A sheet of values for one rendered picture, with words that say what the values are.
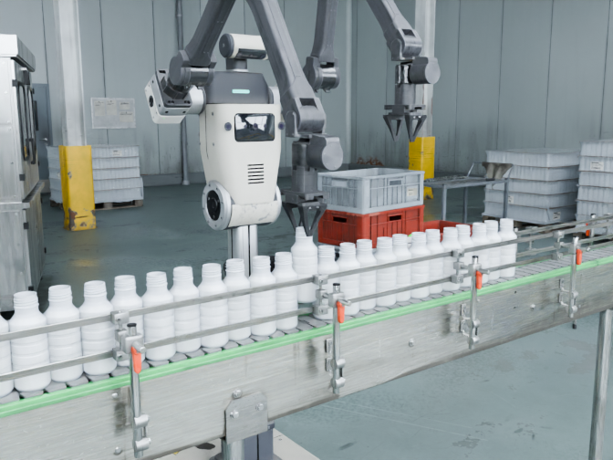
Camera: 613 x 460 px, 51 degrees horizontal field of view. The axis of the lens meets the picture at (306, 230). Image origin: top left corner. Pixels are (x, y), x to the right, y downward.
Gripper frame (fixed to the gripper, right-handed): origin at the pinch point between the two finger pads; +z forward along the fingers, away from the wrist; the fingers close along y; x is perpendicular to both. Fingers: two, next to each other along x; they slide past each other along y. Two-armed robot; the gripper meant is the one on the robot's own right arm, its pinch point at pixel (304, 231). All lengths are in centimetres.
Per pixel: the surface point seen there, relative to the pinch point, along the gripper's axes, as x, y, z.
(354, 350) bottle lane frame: 10.0, 6.6, 27.8
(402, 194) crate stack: 205, -175, 26
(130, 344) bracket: -45.2, 12.1, 13.0
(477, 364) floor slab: 216, -118, 122
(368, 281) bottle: 16.8, 3.3, 13.3
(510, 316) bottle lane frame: 68, 7, 30
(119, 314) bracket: -44.8, 6.5, 9.2
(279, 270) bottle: -7.7, 1.7, 7.5
